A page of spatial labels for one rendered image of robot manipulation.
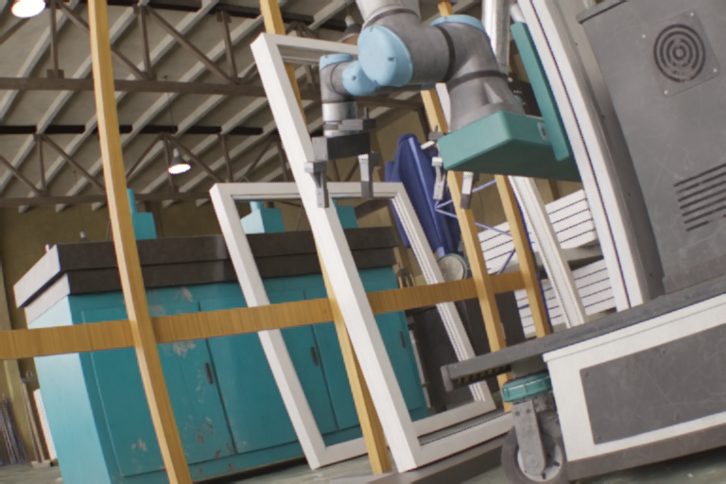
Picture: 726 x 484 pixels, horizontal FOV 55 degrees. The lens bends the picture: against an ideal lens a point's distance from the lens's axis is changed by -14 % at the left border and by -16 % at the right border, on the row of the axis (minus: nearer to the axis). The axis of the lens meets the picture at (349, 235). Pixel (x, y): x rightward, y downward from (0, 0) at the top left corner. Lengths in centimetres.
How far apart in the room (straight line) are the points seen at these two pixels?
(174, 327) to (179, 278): 160
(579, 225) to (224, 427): 319
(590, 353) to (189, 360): 262
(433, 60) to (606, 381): 65
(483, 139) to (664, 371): 54
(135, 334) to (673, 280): 135
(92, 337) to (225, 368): 183
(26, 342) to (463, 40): 124
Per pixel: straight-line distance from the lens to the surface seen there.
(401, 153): 595
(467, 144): 144
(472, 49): 150
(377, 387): 220
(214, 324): 220
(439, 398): 486
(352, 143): 177
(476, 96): 146
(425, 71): 146
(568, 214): 589
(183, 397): 363
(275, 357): 367
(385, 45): 142
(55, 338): 198
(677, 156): 130
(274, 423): 388
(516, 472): 153
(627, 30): 137
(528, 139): 145
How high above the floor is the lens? 31
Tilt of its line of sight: 11 degrees up
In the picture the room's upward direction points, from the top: 14 degrees counter-clockwise
